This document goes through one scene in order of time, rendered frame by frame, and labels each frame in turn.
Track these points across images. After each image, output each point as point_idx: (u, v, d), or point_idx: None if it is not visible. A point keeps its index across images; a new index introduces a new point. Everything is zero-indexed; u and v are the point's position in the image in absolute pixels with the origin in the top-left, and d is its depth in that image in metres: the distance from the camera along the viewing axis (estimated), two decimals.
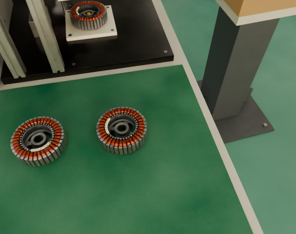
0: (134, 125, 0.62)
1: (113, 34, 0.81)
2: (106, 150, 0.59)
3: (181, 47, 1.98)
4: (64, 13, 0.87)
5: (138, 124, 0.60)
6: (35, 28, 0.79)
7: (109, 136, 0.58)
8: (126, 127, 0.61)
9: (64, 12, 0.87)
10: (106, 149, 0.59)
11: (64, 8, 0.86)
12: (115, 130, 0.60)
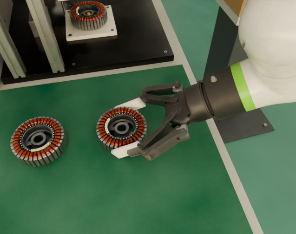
0: (134, 125, 0.62)
1: (113, 34, 0.81)
2: (106, 150, 0.59)
3: (181, 47, 1.98)
4: (64, 13, 0.87)
5: (138, 124, 0.60)
6: (35, 28, 0.79)
7: (109, 136, 0.58)
8: (126, 127, 0.61)
9: (64, 12, 0.87)
10: (106, 149, 0.59)
11: (64, 8, 0.86)
12: (115, 130, 0.60)
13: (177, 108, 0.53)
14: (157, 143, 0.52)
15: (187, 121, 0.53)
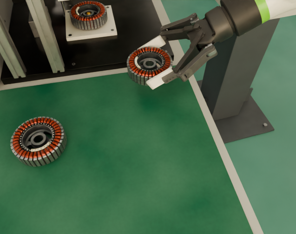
0: (160, 60, 0.68)
1: (113, 34, 0.81)
2: (140, 84, 0.65)
3: (181, 47, 1.98)
4: (64, 13, 0.87)
5: (164, 57, 0.67)
6: (35, 28, 0.79)
7: (142, 70, 0.64)
8: (154, 62, 0.67)
9: (64, 12, 0.87)
10: (139, 83, 0.65)
11: (64, 8, 0.86)
12: (144, 66, 0.66)
13: (201, 31, 0.60)
14: (190, 62, 0.59)
15: (211, 42, 0.61)
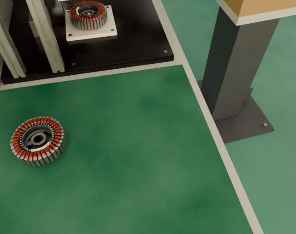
0: None
1: (113, 34, 0.81)
2: None
3: (181, 47, 1.98)
4: (64, 13, 0.87)
5: None
6: (35, 28, 0.79)
7: None
8: None
9: (64, 12, 0.87)
10: None
11: (64, 8, 0.86)
12: None
13: None
14: None
15: None
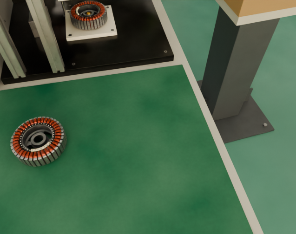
0: None
1: (113, 34, 0.81)
2: None
3: (181, 47, 1.98)
4: (64, 13, 0.87)
5: None
6: (35, 28, 0.79)
7: None
8: None
9: (64, 12, 0.87)
10: None
11: (64, 8, 0.86)
12: None
13: None
14: None
15: None
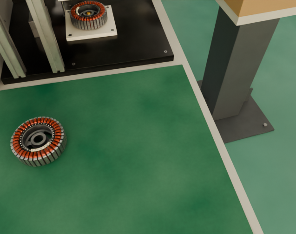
0: None
1: (113, 34, 0.81)
2: None
3: (181, 47, 1.98)
4: (64, 13, 0.87)
5: None
6: (35, 28, 0.79)
7: None
8: None
9: (64, 12, 0.87)
10: None
11: (64, 8, 0.86)
12: None
13: None
14: None
15: None
